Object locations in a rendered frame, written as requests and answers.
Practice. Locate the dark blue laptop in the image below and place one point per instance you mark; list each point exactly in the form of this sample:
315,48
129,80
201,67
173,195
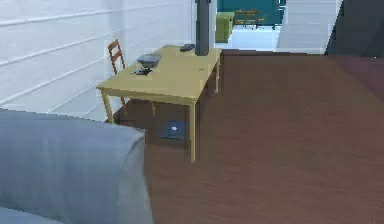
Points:
173,129

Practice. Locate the light wooden table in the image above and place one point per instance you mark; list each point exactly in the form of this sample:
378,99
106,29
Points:
173,80

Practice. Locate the black flat object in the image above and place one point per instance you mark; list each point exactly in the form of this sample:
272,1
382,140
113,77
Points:
143,71

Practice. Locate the black remote control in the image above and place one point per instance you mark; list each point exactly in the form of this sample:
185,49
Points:
187,47

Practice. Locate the grey bowl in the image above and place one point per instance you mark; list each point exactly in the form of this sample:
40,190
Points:
149,60

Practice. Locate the green cabinet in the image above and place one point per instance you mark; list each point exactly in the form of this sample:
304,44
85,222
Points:
224,26

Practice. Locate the brown wooden chair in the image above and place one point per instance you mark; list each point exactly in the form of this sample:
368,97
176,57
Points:
115,55

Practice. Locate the brown wooden dining table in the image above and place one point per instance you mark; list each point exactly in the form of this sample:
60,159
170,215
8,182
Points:
247,16

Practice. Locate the grey sofa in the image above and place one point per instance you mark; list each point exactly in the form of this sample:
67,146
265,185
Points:
66,166

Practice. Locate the dark grey room door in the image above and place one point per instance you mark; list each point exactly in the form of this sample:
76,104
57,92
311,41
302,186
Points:
360,26

